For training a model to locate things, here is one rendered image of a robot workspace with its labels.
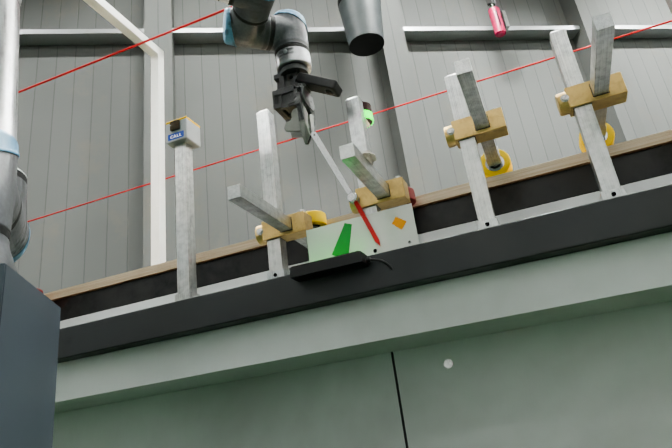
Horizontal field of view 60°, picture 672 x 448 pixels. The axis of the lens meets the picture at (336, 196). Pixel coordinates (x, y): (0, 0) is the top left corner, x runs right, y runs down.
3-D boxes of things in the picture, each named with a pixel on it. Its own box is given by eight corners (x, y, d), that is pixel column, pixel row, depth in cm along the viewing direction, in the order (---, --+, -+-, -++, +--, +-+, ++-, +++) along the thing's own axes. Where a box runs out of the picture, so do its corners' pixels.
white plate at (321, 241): (419, 245, 125) (411, 202, 129) (309, 270, 133) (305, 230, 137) (419, 245, 126) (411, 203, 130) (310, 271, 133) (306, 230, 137)
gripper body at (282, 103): (286, 124, 147) (283, 85, 152) (317, 115, 145) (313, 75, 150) (273, 111, 141) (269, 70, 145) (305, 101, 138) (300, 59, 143)
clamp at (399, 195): (405, 196, 131) (401, 175, 133) (349, 210, 134) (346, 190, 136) (411, 203, 135) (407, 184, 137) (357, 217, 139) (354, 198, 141)
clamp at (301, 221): (304, 229, 137) (302, 209, 139) (254, 242, 141) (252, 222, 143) (315, 236, 142) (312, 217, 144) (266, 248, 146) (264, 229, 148)
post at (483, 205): (506, 264, 118) (457, 69, 137) (489, 267, 119) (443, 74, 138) (508, 267, 121) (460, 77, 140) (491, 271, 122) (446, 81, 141)
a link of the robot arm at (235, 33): (227, -8, 141) (276, 0, 146) (218, 23, 151) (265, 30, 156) (228, 22, 138) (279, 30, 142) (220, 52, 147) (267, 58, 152)
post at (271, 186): (283, 281, 136) (267, 106, 154) (270, 284, 137) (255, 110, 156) (290, 283, 139) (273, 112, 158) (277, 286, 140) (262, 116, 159)
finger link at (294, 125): (289, 148, 140) (286, 116, 144) (311, 142, 138) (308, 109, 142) (283, 143, 137) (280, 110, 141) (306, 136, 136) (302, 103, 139)
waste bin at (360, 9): (383, 59, 681) (375, 15, 706) (393, 29, 634) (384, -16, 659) (341, 59, 672) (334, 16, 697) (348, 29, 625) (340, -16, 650)
